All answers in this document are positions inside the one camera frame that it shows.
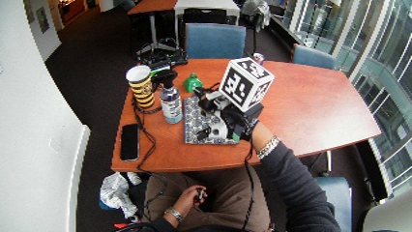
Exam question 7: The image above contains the black smartphone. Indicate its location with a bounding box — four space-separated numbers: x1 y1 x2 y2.
119 123 142 162

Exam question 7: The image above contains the the person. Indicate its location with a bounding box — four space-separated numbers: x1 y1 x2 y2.
115 87 346 232

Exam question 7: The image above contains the black mesh chair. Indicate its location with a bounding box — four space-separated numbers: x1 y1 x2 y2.
182 8 230 25

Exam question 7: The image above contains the small green bottle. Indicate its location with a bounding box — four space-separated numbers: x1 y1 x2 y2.
182 72 206 94

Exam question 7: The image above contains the black cable on table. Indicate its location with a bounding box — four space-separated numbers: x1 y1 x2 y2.
131 96 166 173

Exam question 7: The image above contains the glass window wall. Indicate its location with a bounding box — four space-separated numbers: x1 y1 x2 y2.
270 0 412 199

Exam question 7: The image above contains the white cube with black markers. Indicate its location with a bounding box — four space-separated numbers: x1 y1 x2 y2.
218 56 276 113

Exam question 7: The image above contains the grey jacket on chair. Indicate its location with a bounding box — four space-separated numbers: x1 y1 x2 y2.
242 0 274 33

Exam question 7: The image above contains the brown background table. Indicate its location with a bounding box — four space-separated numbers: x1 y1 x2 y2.
127 0 180 16

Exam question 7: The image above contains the black electronics box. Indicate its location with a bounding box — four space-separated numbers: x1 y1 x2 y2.
135 47 190 73

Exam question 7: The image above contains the white chair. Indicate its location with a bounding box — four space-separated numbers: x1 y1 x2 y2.
362 188 412 232

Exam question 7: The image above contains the blue upholstered chair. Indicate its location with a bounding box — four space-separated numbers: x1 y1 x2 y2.
315 176 355 232
184 22 248 60
291 43 339 71

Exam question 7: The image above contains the yellow black striped cup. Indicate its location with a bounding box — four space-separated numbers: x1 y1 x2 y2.
126 64 158 111

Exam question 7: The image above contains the silver bracelet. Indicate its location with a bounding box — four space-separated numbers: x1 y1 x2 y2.
255 135 283 160

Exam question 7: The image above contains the framed wall picture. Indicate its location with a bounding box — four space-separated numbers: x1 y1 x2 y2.
35 6 52 35

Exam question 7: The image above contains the silver wristwatch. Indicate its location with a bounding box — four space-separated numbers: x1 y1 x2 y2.
164 206 186 224

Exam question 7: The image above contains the black glove cable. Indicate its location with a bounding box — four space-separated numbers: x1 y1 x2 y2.
240 140 258 232

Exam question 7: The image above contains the drink can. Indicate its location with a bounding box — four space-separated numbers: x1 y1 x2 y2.
251 52 267 66

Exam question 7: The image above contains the white crumpled bag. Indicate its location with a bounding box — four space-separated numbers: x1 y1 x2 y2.
99 171 144 220

